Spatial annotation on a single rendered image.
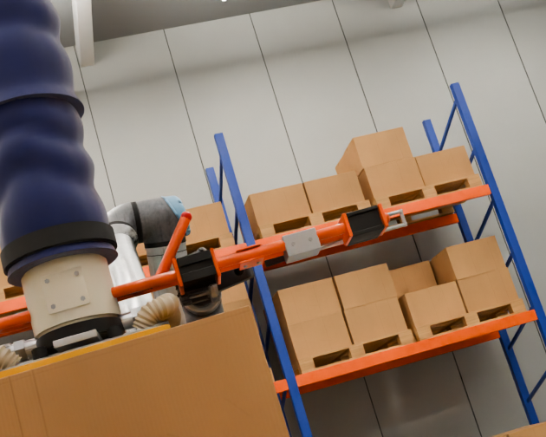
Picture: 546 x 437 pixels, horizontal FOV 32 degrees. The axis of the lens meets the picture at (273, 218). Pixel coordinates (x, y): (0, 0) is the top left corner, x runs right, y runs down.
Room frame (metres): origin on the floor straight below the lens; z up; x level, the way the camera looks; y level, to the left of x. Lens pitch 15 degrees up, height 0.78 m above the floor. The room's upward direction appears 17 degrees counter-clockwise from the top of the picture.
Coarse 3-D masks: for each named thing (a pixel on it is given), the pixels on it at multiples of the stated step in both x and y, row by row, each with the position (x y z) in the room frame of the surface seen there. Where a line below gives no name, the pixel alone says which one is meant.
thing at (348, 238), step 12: (348, 216) 1.84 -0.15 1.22; (360, 216) 1.84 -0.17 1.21; (372, 216) 1.85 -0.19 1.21; (384, 216) 1.84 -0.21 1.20; (348, 228) 1.83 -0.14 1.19; (360, 228) 1.84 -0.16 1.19; (372, 228) 1.84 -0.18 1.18; (384, 228) 1.85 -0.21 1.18; (348, 240) 1.86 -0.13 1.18; (360, 240) 1.89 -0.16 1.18
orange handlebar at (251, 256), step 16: (320, 240) 1.87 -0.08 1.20; (224, 256) 1.81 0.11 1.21; (240, 256) 1.81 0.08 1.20; (256, 256) 1.82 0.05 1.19; (272, 256) 1.86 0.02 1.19; (112, 288) 1.77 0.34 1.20; (128, 288) 1.78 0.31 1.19; (144, 288) 1.78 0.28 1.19; (160, 288) 1.83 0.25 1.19; (0, 320) 1.74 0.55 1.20; (16, 320) 1.75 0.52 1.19
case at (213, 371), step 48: (144, 336) 1.61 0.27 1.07; (192, 336) 1.62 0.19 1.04; (240, 336) 1.63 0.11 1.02; (0, 384) 1.58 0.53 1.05; (48, 384) 1.59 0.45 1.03; (96, 384) 1.60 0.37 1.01; (144, 384) 1.61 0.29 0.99; (192, 384) 1.62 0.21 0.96; (240, 384) 1.63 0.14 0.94; (0, 432) 1.58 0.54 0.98; (48, 432) 1.59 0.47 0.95; (96, 432) 1.60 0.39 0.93; (144, 432) 1.61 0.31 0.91; (192, 432) 1.62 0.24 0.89; (240, 432) 1.63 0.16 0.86; (288, 432) 1.64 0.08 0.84
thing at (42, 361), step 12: (168, 324) 1.67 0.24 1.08; (108, 336) 1.70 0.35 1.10; (120, 336) 1.67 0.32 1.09; (132, 336) 1.66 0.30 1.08; (36, 348) 1.67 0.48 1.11; (84, 348) 1.65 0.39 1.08; (96, 348) 1.65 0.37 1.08; (36, 360) 1.65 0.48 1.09; (48, 360) 1.64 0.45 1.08; (60, 360) 1.64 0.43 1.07; (0, 372) 1.63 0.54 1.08; (12, 372) 1.63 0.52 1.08
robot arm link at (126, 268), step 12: (108, 216) 2.39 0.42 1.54; (120, 216) 2.39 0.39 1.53; (132, 216) 2.41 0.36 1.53; (120, 228) 2.36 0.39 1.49; (132, 228) 2.39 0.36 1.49; (120, 240) 2.34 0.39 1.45; (132, 240) 2.38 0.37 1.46; (120, 252) 2.30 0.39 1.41; (132, 252) 2.32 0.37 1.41; (120, 264) 2.27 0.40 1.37; (132, 264) 2.27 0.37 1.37; (120, 276) 2.25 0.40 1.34; (132, 276) 2.24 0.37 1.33; (144, 276) 2.28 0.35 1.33; (132, 300) 2.18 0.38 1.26; (144, 300) 2.18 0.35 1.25; (120, 312) 2.20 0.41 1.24
